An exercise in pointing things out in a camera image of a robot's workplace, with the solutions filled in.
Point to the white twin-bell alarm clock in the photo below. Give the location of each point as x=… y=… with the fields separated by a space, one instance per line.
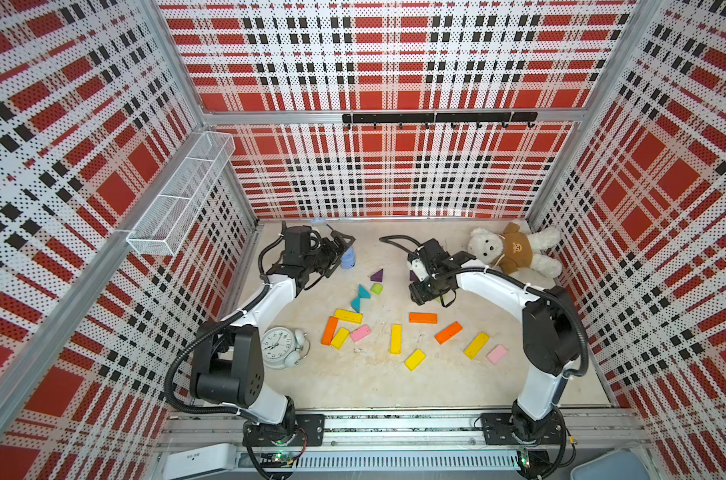
x=284 y=348

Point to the yellow block bottom centre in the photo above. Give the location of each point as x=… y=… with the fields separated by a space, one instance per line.
x=415 y=359

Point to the orange block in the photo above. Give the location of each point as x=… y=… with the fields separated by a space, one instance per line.
x=423 y=318
x=329 y=331
x=448 y=333

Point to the yellow block right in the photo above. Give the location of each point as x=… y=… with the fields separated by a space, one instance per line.
x=476 y=345

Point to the pink block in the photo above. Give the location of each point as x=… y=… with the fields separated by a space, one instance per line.
x=496 y=354
x=360 y=333

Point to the pink block right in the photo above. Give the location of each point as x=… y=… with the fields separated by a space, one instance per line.
x=496 y=354

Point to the pink block left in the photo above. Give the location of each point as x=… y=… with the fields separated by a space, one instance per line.
x=360 y=333

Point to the blue plastic toy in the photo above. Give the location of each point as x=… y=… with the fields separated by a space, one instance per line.
x=348 y=259

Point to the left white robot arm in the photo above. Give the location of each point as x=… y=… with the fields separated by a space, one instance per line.
x=222 y=370

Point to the white box bottom left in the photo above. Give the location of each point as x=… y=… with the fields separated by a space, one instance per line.
x=201 y=462

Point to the teal triangle block upper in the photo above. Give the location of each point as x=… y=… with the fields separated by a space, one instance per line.
x=363 y=293

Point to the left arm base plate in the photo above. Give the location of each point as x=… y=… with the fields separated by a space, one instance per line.
x=298 y=431

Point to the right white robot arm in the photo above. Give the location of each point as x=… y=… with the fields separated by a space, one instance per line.
x=554 y=340

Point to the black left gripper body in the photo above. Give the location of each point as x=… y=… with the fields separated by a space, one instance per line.
x=323 y=258

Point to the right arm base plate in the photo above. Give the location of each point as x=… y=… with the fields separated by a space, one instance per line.
x=510 y=429

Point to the grey bin bottom right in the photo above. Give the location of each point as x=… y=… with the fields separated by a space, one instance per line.
x=616 y=465

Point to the black wall hook rail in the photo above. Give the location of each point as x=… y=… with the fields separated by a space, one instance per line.
x=504 y=118

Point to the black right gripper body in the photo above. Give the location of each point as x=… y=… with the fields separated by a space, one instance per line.
x=427 y=290

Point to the teal triangle block lower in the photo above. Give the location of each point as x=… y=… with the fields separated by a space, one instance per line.
x=356 y=303

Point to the white teddy bear brown hoodie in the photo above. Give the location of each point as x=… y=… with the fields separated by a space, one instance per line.
x=513 y=250

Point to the yellow upright block centre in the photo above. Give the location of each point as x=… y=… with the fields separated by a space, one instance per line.
x=395 y=339

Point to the yellow block lower left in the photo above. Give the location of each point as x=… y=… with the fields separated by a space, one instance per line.
x=340 y=338

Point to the yellow block upper left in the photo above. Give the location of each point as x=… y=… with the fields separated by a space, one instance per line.
x=348 y=316

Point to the teal triangle block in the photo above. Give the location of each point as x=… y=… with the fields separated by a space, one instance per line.
x=356 y=303
x=363 y=293

